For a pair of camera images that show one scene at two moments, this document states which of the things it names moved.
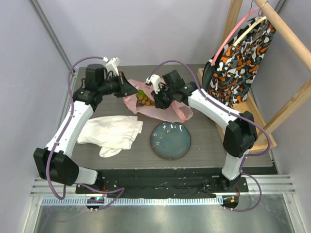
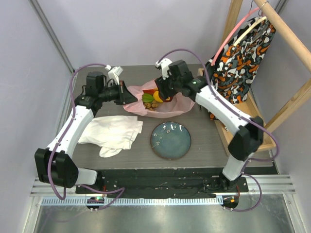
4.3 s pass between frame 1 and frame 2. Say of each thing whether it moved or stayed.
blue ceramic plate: stayed
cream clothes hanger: stayed
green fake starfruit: moved
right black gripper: moved
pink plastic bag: moved
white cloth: stayed
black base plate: stayed
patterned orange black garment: stayed
